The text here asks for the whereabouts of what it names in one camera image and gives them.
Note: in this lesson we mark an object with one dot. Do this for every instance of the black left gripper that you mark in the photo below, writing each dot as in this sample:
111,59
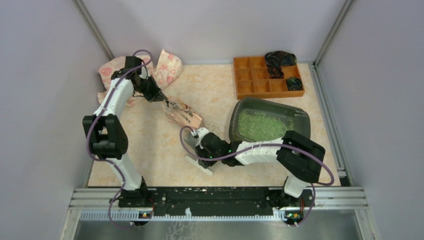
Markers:
156,94

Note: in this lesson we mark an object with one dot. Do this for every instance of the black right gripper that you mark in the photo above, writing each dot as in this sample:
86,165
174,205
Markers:
205,163

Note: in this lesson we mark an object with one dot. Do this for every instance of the pink cat litter bag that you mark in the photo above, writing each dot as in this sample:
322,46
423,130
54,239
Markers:
181,114

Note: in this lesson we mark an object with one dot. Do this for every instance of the silver metal scoop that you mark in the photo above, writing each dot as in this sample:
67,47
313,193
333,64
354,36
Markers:
189,140

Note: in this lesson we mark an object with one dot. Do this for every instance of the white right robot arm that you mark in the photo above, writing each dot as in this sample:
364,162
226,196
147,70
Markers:
300,156

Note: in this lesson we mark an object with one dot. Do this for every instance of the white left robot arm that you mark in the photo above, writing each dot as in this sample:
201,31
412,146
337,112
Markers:
106,139

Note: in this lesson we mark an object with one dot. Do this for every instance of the dark grey litter box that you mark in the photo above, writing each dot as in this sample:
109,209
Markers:
302,124

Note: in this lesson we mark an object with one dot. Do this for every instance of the green cat litter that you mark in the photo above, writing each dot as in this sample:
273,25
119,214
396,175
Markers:
260,126

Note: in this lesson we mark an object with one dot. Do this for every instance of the floral pink cloth bag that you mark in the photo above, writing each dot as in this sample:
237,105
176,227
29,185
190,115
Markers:
168,68

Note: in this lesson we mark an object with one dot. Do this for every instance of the orange divided organizer tray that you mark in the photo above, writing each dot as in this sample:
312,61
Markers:
254,78

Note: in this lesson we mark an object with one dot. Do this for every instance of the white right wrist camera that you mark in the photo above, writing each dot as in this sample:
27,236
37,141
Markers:
199,134

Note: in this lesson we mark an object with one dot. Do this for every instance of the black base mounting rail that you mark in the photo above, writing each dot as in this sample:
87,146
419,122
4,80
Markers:
214,201

